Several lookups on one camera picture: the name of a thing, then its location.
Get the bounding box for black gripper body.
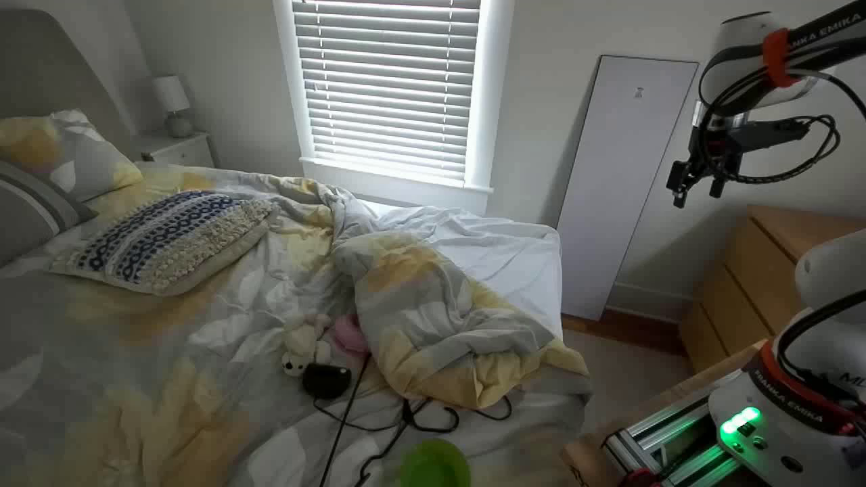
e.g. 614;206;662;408
685;114;753;183

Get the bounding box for gray and yellow floral duvet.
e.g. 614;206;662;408
0;160;593;487

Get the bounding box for white flat board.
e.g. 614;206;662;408
554;51;702;325

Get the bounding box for light wooden dresser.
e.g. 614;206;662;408
676;202;866;376

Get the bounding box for white bed sheet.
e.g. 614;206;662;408
359;198;566;342

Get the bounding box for white window blinds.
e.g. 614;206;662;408
290;0;485;183

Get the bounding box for pink soft object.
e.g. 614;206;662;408
327;313;373;359

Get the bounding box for green round object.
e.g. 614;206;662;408
386;439;474;487

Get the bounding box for black round device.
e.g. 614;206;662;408
300;359;354;403

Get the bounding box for white stuffed toy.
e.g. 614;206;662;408
275;313;335;381

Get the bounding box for white nightstand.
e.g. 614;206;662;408
129;132;220;171

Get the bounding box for small white table lamp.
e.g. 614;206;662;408
148;74;201;140

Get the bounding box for blue and white knitted pillow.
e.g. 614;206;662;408
49;187;273;301

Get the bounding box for yellow and gray floral pillow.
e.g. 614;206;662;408
0;109;147;206

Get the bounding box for gray upholstered headboard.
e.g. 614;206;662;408
0;8;139;152

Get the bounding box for plain gray pillow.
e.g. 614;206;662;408
0;158;97;270

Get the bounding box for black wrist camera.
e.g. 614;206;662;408
739;117;813;152

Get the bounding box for white window frame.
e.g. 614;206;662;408
271;0;518;216

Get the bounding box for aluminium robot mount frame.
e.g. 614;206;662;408
600;392;754;487

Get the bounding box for looped black cable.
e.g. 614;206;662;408
351;392;518;487

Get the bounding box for long black cable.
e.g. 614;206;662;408
315;351;377;487

